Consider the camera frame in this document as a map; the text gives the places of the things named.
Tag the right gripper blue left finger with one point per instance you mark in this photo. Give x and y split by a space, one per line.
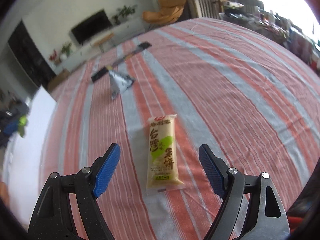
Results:
52 217

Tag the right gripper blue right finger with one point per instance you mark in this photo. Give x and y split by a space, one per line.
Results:
265 217

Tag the green snack packet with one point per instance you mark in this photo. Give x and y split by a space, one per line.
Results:
22 123

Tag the beige rice cracker packet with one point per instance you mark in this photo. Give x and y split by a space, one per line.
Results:
162 174

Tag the long black snack packet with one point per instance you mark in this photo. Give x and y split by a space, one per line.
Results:
104 70

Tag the red flower vase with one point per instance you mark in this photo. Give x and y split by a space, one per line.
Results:
54 57

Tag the silver triangular snack packet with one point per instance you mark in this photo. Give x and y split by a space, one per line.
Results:
119 83

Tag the wooden stool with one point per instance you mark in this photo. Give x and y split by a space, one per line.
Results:
100 43

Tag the striped pink grey tablecloth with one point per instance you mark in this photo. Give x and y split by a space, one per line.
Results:
253 102

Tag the black television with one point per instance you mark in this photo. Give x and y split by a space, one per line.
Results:
90 26

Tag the white tv cabinet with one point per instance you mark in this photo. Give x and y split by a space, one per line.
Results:
85 52

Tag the green potted plant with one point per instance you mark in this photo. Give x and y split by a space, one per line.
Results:
124 14

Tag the orange lounge chair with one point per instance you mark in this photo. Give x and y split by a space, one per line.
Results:
170 11

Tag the dark wooden side table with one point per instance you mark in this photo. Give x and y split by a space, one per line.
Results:
212 8

